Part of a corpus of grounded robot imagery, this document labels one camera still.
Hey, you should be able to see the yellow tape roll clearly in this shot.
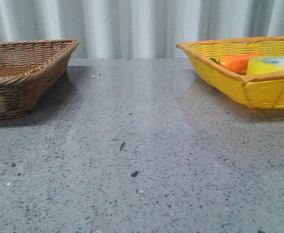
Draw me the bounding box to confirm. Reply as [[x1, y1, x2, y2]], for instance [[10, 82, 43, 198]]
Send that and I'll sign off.
[[247, 56, 284, 75]]

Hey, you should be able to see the white pleated curtain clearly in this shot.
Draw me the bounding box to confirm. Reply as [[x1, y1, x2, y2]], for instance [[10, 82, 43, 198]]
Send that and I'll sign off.
[[0, 0, 284, 59]]

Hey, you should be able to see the orange toy carrot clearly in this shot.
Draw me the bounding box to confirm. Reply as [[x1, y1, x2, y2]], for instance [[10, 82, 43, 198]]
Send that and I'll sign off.
[[210, 53, 262, 73]]

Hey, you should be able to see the brown wicker basket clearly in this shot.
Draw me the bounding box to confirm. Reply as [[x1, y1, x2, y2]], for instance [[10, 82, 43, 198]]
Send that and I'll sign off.
[[0, 39, 79, 119]]

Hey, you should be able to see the yellow woven basket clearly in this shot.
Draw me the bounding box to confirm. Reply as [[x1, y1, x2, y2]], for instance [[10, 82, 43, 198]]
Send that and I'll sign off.
[[177, 35, 284, 109]]

